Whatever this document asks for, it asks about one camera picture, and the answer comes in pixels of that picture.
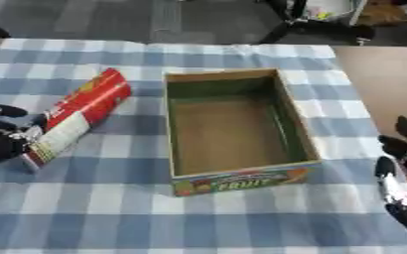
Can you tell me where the red cylindrical can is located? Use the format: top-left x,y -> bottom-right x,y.
19,67 -> 134,173

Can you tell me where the cardboard box with green inside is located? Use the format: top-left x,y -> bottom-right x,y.
162,67 -> 324,197

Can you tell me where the brown bag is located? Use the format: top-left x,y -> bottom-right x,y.
357,0 -> 407,28

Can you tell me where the black office chair base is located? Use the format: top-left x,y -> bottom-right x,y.
257,0 -> 377,47

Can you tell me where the white bin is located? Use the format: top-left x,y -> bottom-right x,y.
302,0 -> 370,23

